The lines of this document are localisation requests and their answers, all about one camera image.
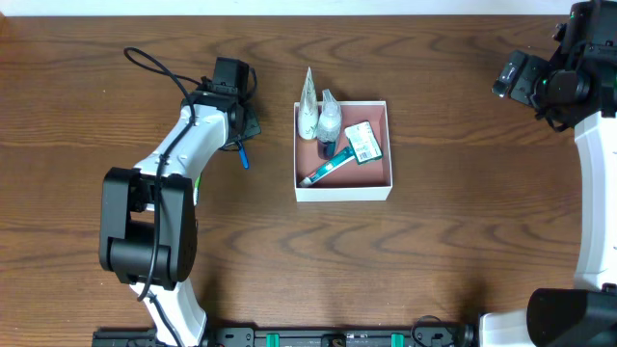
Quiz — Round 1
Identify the blue disposable razor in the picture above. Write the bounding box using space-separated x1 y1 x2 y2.
236 141 250 170

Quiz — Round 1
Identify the white lotion tube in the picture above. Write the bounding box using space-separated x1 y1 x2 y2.
297 67 319 140

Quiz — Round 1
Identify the teal toothpaste tube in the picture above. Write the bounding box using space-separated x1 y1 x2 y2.
299 147 355 188

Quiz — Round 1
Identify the green white soap packet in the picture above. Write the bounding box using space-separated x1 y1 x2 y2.
344 120 383 165

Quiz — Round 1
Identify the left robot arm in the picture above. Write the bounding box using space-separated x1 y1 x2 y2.
99 87 260 346

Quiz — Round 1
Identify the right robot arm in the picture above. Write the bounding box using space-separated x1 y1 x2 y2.
477 0 616 346

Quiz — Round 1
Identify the green white toothbrush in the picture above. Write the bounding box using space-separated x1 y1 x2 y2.
193 174 201 206

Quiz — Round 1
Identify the white box pink interior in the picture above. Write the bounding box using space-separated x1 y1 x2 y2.
293 101 393 202

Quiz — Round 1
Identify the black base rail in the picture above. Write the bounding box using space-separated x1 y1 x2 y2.
91 325 483 347

